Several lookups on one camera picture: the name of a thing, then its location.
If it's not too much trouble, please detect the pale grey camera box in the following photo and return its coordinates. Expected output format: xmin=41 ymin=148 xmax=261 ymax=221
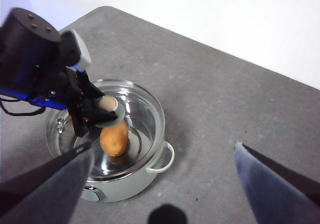
xmin=71 ymin=30 xmax=93 ymax=70

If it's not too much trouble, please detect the brown potato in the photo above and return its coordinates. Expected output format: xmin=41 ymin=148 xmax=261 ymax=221
xmin=99 ymin=121 xmax=130 ymax=157

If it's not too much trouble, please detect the black cable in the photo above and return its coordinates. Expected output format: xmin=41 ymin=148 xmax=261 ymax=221
xmin=0 ymin=98 xmax=47 ymax=117

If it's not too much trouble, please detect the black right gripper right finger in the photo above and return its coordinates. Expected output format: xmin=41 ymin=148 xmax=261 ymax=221
xmin=233 ymin=141 xmax=320 ymax=224

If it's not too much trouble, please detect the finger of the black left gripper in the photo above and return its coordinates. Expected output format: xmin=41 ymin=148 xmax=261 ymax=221
xmin=83 ymin=70 xmax=105 ymax=100
xmin=84 ymin=101 xmax=119 ymax=129

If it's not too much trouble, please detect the pale green pot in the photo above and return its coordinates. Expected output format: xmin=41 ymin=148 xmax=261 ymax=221
xmin=46 ymin=78 xmax=175 ymax=203

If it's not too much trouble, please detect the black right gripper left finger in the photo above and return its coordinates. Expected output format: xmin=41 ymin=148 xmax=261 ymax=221
xmin=0 ymin=141 xmax=95 ymax=224

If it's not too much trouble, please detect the glass lid with pale knob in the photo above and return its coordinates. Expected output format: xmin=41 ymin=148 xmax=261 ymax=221
xmin=47 ymin=79 xmax=166 ymax=181

